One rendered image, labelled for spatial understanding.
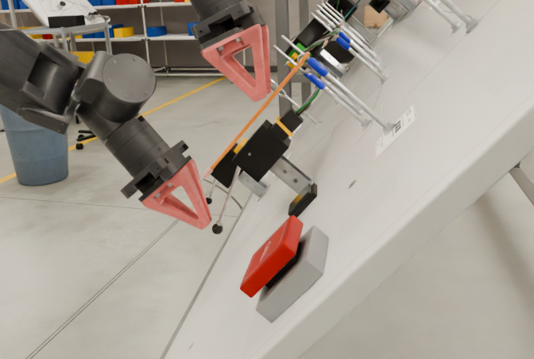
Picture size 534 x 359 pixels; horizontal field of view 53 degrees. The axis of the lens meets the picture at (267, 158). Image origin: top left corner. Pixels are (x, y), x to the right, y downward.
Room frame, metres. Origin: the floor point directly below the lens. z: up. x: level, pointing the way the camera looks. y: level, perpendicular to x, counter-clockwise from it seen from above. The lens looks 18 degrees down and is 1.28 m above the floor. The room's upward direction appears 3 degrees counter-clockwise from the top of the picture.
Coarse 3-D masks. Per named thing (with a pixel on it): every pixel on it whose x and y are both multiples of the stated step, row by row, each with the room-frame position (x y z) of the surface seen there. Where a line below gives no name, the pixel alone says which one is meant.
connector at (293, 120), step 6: (288, 114) 0.59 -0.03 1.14; (294, 114) 0.59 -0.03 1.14; (282, 120) 0.59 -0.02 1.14; (288, 120) 0.59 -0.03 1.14; (294, 120) 0.59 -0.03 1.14; (300, 120) 0.59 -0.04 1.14; (276, 126) 0.59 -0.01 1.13; (288, 126) 0.59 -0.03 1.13; (294, 126) 0.59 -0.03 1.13; (276, 132) 0.59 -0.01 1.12; (282, 132) 0.59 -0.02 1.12; (282, 138) 0.59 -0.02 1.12
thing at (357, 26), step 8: (328, 0) 1.30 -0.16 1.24; (336, 0) 1.30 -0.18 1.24; (344, 0) 1.30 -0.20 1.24; (344, 8) 1.34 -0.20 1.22; (344, 16) 1.30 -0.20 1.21; (352, 16) 1.33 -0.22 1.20; (336, 24) 1.30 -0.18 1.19; (352, 24) 1.35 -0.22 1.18; (360, 24) 1.32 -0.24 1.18; (360, 32) 1.34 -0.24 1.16; (368, 32) 1.34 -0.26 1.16; (368, 40) 1.33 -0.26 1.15
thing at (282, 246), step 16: (288, 224) 0.36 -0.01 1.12; (272, 240) 0.36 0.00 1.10; (288, 240) 0.33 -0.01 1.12; (256, 256) 0.36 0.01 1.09; (272, 256) 0.33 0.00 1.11; (288, 256) 0.32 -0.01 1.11; (256, 272) 0.33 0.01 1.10; (272, 272) 0.33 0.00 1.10; (240, 288) 0.33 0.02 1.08; (256, 288) 0.33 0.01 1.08
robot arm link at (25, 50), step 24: (0, 24) 0.57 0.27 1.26; (0, 48) 0.56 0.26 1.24; (24, 48) 0.58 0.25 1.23; (48, 48) 0.61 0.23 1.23; (0, 72) 0.55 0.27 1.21; (24, 72) 0.57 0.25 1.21; (48, 72) 0.60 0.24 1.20; (72, 72) 0.62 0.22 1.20; (0, 96) 0.58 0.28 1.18; (24, 96) 0.57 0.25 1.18; (48, 96) 0.58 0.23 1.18
